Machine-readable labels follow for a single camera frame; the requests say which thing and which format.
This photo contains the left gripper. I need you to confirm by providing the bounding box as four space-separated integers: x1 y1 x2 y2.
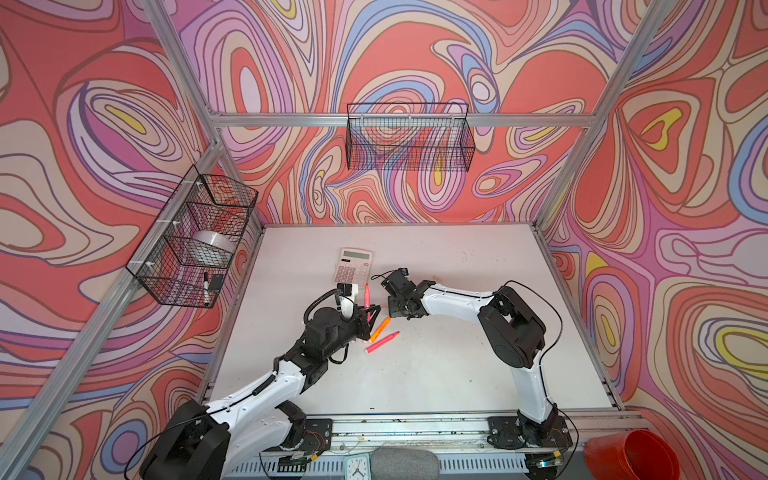
319 304 381 363

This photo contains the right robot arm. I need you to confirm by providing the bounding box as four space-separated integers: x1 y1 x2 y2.
382 269 559 436

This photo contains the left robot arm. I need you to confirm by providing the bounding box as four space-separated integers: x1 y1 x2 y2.
139 305 381 479

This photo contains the orange marker right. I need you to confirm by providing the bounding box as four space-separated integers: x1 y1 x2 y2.
369 317 391 343

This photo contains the pink calculator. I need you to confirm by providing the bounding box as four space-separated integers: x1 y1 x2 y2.
333 247 373 287

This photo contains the small white clock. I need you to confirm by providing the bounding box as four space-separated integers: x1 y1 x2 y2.
343 453 372 480

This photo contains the silver tape roll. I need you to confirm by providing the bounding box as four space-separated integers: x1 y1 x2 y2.
192 230 236 253

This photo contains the red bucket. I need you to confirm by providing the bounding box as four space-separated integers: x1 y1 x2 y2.
584 430 681 480

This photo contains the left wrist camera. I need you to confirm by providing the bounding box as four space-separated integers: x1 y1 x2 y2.
335 283 355 320

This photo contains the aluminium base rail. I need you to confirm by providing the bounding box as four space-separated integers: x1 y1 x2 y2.
221 409 649 480

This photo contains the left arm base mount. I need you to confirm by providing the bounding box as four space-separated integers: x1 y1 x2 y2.
267 418 333 454

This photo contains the black wire basket back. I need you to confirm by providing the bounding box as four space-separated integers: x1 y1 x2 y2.
345 100 476 172

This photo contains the black wire basket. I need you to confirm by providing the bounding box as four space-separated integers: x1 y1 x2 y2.
126 166 258 309
345 100 476 172

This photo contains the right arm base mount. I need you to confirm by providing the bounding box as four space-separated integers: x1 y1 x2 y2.
487 415 573 451

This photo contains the black wire basket left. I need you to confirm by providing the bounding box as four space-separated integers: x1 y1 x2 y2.
126 166 258 309

